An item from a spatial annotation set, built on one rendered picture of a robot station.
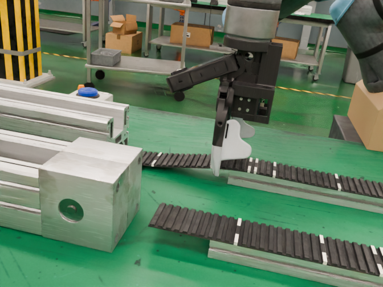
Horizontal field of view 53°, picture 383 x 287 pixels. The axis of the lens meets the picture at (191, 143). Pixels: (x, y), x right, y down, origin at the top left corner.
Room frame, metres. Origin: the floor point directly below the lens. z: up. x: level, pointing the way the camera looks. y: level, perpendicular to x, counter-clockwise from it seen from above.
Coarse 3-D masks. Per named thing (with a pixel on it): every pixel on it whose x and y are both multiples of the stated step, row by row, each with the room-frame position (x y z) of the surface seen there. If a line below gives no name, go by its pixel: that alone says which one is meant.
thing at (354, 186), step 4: (348, 180) 0.55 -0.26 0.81; (352, 180) 0.56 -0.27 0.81; (356, 180) 0.56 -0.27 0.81; (348, 184) 0.54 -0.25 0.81; (352, 184) 0.54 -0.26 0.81; (356, 184) 0.54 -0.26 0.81; (352, 188) 0.52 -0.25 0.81; (356, 188) 0.53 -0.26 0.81; (360, 188) 0.53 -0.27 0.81; (352, 192) 0.52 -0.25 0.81; (356, 192) 0.52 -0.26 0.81; (360, 192) 0.52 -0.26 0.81
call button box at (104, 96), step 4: (72, 92) 0.77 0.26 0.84; (76, 92) 0.77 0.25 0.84; (100, 92) 0.79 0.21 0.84; (104, 92) 0.79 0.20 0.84; (80, 96) 0.74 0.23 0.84; (84, 96) 0.74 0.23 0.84; (92, 96) 0.75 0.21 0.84; (96, 96) 0.75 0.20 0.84; (100, 96) 0.77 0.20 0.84; (104, 96) 0.77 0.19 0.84; (108, 96) 0.77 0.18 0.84; (112, 96) 0.79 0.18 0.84; (104, 100) 0.75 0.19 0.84; (108, 100) 0.77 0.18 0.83; (112, 100) 0.79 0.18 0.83
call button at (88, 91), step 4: (80, 88) 0.76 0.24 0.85; (84, 88) 0.76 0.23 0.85; (88, 88) 0.77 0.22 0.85; (92, 88) 0.77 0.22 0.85; (80, 92) 0.74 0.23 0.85; (84, 92) 0.74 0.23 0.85; (88, 92) 0.74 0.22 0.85; (92, 92) 0.75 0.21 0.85; (96, 92) 0.76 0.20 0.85; (88, 96) 0.74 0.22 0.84
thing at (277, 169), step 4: (272, 164) 0.58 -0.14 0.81; (276, 164) 0.59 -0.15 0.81; (280, 164) 0.58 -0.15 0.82; (272, 168) 0.57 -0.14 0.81; (276, 168) 0.57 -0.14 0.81; (280, 168) 0.57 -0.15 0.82; (272, 172) 0.55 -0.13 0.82; (276, 172) 0.56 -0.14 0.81; (280, 172) 0.55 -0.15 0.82; (272, 176) 0.54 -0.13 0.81; (276, 176) 0.54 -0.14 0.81; (280, 176) 0.54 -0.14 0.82
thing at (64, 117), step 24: (0, 96) 0.68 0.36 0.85; (24, 96) 0.67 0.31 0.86; (48, 96) 0.66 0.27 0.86; (72, 96) 0.67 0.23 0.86; (0, 120) 0.60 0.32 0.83; (24, 120) 0.59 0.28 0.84; (48, 120) 0.59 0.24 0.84; (72, 120) 0.57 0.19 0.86; (96, 120) 0.57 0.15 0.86; (120, 120) 0.64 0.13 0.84
